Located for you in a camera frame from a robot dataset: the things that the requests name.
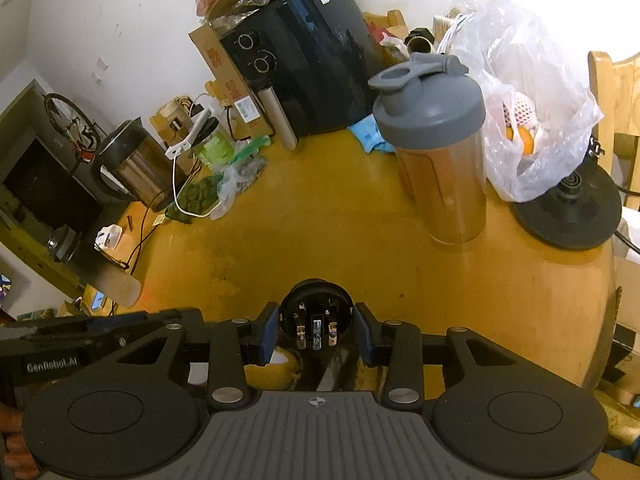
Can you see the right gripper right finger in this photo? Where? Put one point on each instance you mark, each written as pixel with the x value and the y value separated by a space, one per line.
pixel 397 346

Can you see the steel electric kettle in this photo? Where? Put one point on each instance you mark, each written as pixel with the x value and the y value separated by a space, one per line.
pixel 130 165

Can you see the shiba dog earbud case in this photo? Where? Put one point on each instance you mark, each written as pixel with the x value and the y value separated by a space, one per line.
pixel 282 373

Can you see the tall brown cardboard box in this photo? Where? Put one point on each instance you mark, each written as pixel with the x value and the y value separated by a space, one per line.
pixel 231 84

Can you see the silver metal cylinder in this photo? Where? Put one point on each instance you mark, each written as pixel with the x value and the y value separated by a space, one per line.
pixel 420 40

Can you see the white plastic bag of fruit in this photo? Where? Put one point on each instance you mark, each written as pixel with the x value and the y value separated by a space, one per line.
pixel 539 116

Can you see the clear crumpled plastic bag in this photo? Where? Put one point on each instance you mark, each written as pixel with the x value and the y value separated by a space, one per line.
pixel 239 175

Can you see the green label jar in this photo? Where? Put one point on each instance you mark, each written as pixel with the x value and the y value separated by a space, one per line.
pixel 216 149

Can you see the black round plug adapter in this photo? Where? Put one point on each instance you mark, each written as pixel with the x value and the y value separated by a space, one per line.
pixel 315 314

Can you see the black air fryer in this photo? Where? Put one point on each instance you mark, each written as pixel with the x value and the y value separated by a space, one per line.
pixel 316 55

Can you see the person's left hand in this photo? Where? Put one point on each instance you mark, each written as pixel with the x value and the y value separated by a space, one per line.
pixel 17 458

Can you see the blue wet wipes pack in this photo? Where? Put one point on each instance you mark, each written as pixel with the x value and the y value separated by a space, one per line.
pixel 368 134

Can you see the wooden chair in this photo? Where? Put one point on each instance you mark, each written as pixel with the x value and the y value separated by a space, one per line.
pixel 615 85

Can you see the clear shaker bottle grey lid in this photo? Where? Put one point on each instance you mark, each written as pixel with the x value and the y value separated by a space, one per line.
pixel 431 111

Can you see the black kettle base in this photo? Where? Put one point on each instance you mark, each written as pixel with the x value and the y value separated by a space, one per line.
pixel 581 212

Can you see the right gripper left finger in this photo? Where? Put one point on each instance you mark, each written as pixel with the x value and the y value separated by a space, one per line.
pixel 235 344

